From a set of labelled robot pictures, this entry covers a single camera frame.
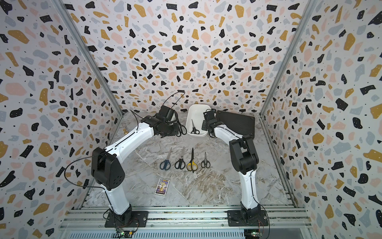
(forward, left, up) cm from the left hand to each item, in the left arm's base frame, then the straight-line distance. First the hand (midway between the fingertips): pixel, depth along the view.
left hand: (179, 130), depth 88 cm
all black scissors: (+1, -2, 0) cm, 2 cm away
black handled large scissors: (-12, 0, -19) cm, 22 cm away
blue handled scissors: (-12, +9, -19) cm, 24 cm away
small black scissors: (-12, -16, -19) cm, 27 cm away
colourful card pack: (-27, +9, -17) cm, 33 cm away
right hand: (+13, -17, -9) cm, 23 cm away
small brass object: (+13, +42, -17) cm, 47 cm away
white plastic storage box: (+22, -9, -11) cm, 26 cm away
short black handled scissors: (+11, -9, -15) cm, 20 cm away
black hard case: (+22, -46, -21) cm, 55 cm away
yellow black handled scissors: (-14, -7, -18) cm, 24 cm away
